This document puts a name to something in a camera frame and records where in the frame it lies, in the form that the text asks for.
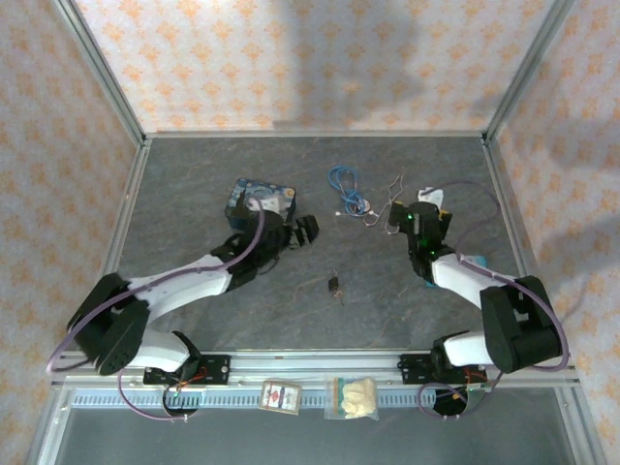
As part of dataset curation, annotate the aluminium rail short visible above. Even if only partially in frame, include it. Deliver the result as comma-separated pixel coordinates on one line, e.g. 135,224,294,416
142,129,488,142

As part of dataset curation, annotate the small disc with thin wires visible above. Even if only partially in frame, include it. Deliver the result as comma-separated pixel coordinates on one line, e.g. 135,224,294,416
360,198,384,229

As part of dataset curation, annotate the aluminium frame post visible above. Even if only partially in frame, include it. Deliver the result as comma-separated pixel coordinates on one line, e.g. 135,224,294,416
483,0,580,144
50,0,149,144

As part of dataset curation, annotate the grey slotted cable duct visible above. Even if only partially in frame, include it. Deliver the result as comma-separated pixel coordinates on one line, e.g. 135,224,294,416
70,387,568,409

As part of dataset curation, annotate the aluminium side rail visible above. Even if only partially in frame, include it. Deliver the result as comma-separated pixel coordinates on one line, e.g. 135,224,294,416
482,138,558,350
96,139,152,292

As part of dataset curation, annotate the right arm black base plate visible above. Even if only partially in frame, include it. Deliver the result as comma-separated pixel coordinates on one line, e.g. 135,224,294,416
399,353,486,385

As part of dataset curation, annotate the starry night painted box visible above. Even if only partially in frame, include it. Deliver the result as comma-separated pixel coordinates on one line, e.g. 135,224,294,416
225,177,297,232

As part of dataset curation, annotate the clear bag of pale pieces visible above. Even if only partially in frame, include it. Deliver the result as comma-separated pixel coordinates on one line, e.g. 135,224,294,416
323,376,381,421

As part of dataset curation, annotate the blue coiled cable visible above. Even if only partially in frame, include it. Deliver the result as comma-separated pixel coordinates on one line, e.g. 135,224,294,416
327,166,367,218

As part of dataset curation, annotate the wide aluminium mounting rail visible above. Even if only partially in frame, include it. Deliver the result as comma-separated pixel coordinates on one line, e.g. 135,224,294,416
50,349,580,388

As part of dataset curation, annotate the bent metal wire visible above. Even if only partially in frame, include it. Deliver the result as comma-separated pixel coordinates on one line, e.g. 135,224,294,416
381,167,408,236

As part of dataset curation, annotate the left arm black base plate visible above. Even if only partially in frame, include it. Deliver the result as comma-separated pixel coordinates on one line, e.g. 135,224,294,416
143,354,232,387

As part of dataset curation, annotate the playing card box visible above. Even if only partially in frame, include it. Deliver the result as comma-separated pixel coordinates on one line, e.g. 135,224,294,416
260,379,304,417

